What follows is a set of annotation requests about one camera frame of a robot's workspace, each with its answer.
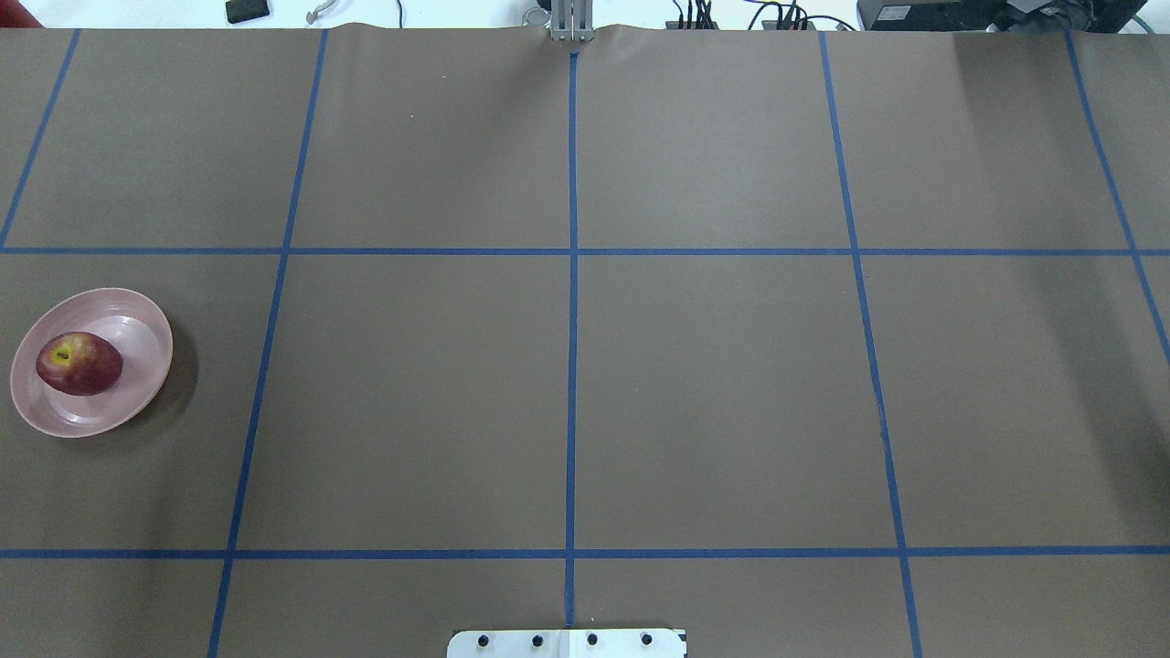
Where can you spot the red apple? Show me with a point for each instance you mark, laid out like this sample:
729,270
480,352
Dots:
81,364

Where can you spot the pink plastic plate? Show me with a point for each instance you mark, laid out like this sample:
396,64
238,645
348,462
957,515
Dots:
133,324

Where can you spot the black equipment case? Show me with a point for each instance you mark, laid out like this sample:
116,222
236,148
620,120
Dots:
1102,17

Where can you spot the small black box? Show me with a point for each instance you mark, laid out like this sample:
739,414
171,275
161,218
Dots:
239,11

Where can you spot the grey metal camera post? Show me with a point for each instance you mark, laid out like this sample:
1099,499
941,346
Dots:
571,20

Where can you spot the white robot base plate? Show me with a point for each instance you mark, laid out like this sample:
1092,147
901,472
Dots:
613,642

